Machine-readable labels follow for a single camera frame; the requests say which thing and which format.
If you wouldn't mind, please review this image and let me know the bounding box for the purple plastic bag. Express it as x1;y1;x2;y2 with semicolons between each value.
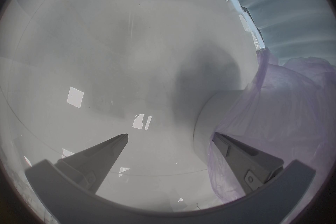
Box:
207;47;336;204

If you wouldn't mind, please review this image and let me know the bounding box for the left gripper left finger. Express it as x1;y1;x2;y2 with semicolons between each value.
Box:
54;133;129;195

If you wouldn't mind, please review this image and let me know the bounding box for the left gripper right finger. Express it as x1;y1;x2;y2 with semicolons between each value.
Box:
212;132;285;196

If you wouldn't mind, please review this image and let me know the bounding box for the blue-grey curtain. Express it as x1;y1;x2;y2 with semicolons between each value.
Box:
171;0;336;66

